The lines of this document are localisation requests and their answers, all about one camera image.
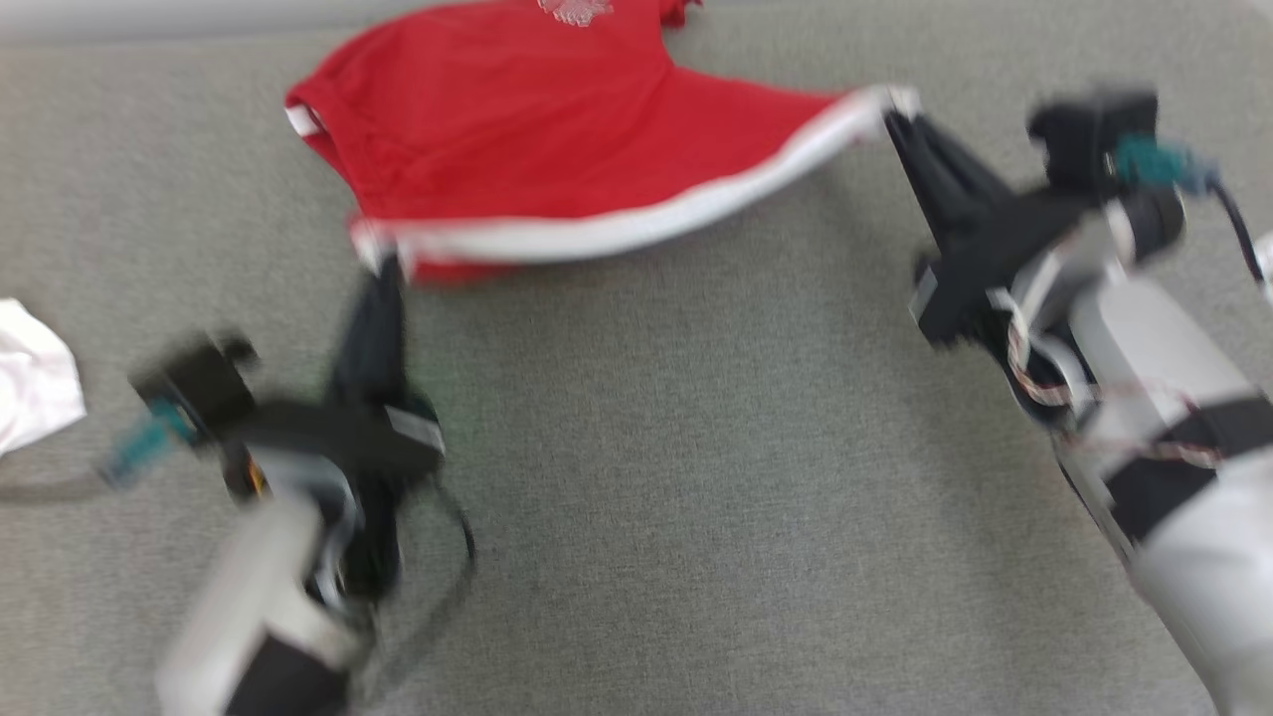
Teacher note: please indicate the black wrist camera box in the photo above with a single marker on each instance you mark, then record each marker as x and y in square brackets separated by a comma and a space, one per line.
[199, 383]
[1089, 134]

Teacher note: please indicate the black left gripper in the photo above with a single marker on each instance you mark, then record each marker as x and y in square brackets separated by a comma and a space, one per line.
[348, 438]

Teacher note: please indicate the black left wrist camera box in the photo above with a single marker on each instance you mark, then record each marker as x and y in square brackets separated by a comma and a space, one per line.
[199, 383]

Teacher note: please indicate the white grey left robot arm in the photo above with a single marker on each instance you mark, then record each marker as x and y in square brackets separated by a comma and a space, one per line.
[259, 607]

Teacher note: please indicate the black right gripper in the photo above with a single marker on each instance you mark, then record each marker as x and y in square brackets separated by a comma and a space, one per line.
[995, 259]

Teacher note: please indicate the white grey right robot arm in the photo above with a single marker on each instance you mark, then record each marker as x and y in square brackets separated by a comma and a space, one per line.
[1164, 398]

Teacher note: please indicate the red shorts with white trim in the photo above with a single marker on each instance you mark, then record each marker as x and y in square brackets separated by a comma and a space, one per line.
[517, 129]

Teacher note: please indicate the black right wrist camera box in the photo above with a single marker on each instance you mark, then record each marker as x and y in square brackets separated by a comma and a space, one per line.
[1089, 134]

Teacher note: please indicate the red white basketball jersey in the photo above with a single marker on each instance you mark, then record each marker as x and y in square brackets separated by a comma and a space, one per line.
[35, 383]

